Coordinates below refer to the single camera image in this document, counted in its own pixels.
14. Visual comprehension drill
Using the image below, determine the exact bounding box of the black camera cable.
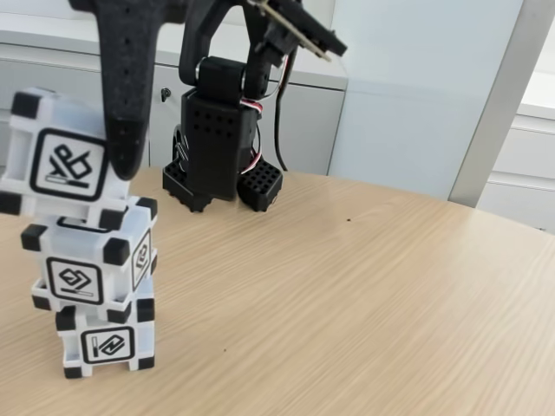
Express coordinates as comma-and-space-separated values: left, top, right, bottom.
273, 51, 291, 172

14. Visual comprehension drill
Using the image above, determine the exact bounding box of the white cube with zigzag symbol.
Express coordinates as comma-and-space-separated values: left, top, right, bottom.
55, 296, 157, 380

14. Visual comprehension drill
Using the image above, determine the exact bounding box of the white cube with crossed symbol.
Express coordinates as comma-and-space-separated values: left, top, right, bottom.
0, 88, 134, 218

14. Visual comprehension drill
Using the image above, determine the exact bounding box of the white cube with diamonds symbol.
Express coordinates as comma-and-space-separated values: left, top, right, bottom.
20, 197, 160, 324

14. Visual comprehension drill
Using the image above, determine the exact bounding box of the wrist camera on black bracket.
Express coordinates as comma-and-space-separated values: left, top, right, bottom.
246, 0, 349, 62

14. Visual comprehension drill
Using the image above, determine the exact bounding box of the white cabinet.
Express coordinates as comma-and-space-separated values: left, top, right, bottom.
0, 12, 348, 177

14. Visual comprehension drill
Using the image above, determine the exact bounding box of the white drawer unit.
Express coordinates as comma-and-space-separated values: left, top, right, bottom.
476, 71, 555, 233

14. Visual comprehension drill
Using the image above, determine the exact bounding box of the grey metal frame post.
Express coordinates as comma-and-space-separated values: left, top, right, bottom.
448, 0, 555, 207

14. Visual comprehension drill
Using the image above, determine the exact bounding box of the red white servo cable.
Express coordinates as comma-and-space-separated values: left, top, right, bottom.
238, 54, 292, 174

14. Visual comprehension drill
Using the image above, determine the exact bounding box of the black clamp knob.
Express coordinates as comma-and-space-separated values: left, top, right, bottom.
173, 124, 191, 168

